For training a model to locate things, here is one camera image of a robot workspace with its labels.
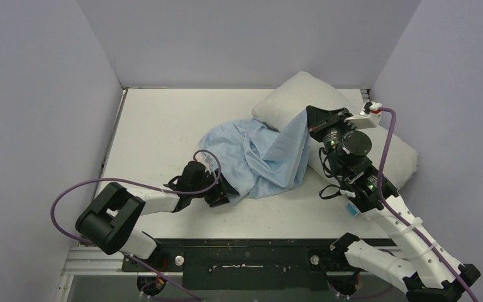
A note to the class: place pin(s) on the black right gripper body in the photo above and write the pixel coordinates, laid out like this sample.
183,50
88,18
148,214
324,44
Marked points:
322,121

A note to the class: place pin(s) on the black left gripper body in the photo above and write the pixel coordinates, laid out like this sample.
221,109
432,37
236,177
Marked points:
206,194

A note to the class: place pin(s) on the white pillow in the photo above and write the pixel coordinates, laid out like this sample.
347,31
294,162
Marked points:
288,100

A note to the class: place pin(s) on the light blue pillowcase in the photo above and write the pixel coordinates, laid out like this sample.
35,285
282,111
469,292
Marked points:
258,161

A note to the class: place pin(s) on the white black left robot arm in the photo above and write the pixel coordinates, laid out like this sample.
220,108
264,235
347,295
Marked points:
109,222

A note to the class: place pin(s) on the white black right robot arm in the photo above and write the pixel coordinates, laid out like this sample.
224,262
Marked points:
427,272

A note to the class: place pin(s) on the blue pillow label tag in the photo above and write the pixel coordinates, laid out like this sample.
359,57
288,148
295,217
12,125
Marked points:
352,209

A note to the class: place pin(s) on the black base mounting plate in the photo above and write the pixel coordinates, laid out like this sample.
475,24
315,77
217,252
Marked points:
249,264

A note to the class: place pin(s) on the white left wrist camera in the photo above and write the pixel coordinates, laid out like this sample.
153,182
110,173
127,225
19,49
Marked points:
207,160

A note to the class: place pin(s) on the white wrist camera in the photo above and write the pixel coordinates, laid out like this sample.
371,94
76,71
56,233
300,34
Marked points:
207,160
369,117

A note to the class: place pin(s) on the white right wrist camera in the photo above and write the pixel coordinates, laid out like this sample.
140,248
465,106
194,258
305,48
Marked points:
369,117

